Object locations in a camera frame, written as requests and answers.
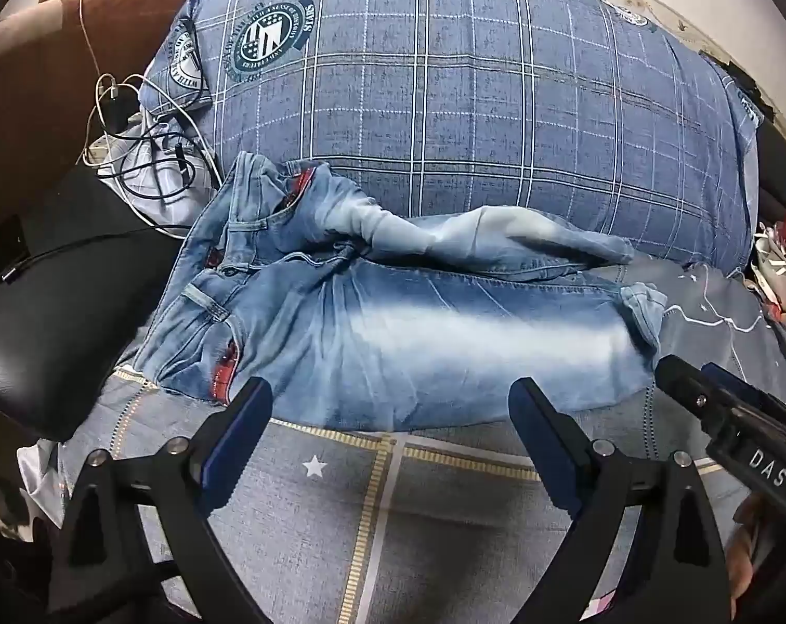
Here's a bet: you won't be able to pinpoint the white fabric scrap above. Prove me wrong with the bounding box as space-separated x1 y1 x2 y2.
15 438 66 530

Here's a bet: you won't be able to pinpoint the black cable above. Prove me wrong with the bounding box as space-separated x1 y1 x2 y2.
96 87 220 204

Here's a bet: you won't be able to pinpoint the white cloth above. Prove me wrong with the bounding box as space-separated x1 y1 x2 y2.
84 110 225 230

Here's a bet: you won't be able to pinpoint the black leather chair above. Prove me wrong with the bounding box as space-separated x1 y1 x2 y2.
0 162 187 444

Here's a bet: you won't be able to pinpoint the person's right hand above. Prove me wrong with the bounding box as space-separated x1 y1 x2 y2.
723 492 779 624

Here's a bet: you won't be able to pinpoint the black and white cables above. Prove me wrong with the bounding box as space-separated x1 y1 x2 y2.
77 0 226 239

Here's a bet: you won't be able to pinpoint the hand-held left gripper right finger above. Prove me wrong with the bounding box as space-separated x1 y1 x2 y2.
508 377 732 624

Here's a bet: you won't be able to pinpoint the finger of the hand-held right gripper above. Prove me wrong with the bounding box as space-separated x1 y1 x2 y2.
700 362 786 428
654 354 727 418

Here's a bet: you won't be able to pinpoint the grey star print bed sheet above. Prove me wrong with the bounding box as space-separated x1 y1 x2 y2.
16 260 786 624

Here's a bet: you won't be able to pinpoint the brown headboard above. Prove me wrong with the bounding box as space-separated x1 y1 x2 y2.
0 0 190 209

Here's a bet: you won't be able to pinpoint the blue denim pants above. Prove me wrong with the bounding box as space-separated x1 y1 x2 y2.
133 151 668 433

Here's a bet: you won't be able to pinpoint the black phone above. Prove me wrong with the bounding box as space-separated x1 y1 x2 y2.
0 214 33 290

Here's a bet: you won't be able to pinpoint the blue plaid duvet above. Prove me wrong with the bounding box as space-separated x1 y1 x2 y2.
136 0 766 277

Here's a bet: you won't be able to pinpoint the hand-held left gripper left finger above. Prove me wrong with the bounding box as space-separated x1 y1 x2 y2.
45 375 273 624

